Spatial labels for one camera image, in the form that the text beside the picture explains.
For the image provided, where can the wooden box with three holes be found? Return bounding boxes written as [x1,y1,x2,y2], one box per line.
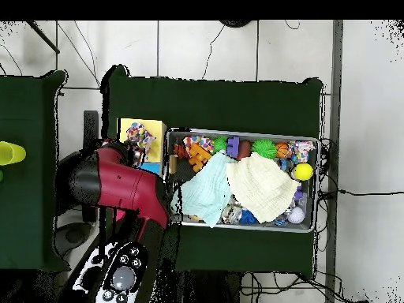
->
[111,118,167,247]

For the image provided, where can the orange plastic building block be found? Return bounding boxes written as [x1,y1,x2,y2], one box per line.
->
[185,143,213,173]

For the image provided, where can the mint green muslin cloth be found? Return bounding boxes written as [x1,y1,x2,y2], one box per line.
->
[171,153,236,229]

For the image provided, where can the small green spiky ball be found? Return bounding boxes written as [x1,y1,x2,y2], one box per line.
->
[211,136,229,153]

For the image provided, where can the purple plastic building block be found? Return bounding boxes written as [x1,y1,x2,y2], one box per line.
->
[226,136,240,158]

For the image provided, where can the brown toy football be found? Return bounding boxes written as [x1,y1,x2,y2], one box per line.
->
[234,140,253,161]

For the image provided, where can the cream yellow muslin cloth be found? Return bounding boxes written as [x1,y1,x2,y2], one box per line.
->
[225,151,300,224]

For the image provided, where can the dark green tablecloth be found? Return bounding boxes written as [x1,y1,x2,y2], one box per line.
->
[99,64,324,280]
[0,69,70,272]

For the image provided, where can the large green spiky ball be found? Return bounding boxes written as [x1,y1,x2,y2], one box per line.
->
[250,138,278,159]

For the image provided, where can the orange mini basketball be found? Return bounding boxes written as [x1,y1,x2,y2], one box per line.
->
[275,142,290,159]

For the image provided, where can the yellow plastic ball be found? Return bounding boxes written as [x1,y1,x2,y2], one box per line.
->
[291,163,314,181]

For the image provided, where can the black round stand base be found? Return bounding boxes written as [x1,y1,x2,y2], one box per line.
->
[219,20,253,28]

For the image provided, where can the yellow-green plastic cup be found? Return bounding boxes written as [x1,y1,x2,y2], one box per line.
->
[0,140,27,166]

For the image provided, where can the black metal rod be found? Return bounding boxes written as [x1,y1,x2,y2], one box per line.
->
[26,20,61,54]

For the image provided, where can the silver wire mesh bin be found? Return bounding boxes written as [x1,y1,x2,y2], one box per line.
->
[163,127,321,234]

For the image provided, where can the black power cable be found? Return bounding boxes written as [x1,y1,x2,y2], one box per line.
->
[318,188,404,200]

